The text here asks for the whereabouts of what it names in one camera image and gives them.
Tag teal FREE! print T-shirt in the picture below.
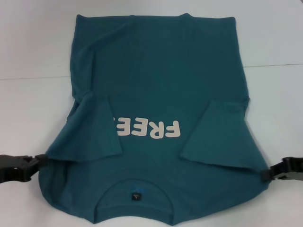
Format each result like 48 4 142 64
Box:
37 13 273 218

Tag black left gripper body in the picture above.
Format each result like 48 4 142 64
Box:
0 154 33 184

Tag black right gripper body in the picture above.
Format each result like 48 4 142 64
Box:
269 156 303 183

